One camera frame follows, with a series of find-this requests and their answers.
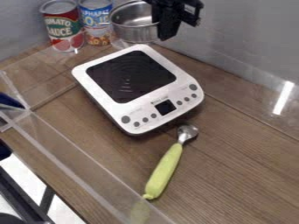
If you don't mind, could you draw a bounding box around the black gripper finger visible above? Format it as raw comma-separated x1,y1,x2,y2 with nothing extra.
157,6,182,41
152,4,161,23

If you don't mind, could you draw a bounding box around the green handled ice cream scoop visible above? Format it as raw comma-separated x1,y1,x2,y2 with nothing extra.
142,125,198,200

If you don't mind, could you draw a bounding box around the white and black stove top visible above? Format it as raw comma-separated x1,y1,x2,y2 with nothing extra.
70,44,204,136

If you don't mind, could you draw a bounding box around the tomato sauce can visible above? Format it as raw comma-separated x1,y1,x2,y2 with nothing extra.
40,0,84,53

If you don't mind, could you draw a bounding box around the silver metal pot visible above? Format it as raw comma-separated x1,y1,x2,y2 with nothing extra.
98,0,158,44

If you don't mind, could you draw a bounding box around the clear acrylic barrier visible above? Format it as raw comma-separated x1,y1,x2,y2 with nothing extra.
0,70,174,224

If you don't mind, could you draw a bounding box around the black table frame leg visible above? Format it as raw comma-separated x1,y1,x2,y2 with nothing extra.
0,167,54,224

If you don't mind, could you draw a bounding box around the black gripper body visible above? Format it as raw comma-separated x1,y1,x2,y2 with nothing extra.
144,0,204,26

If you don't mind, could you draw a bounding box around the alphabet soup can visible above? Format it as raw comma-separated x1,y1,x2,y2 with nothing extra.
78,0,113,46

